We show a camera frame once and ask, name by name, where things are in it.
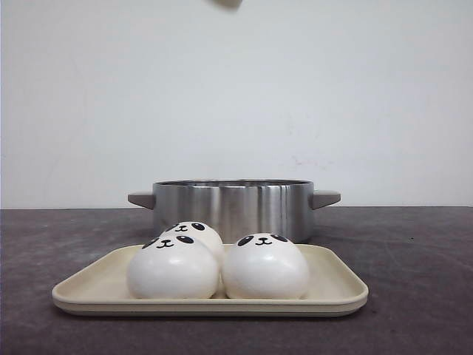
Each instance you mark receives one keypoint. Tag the panda bun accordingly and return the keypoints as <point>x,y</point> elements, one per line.
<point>173,267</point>
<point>202,232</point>
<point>265,266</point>
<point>229,4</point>

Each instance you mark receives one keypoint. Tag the stainless steel pot grey handles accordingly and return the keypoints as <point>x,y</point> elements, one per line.
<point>238,207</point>

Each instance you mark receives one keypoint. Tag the beige rectangular tray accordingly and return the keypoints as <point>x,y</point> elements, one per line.
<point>100,290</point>

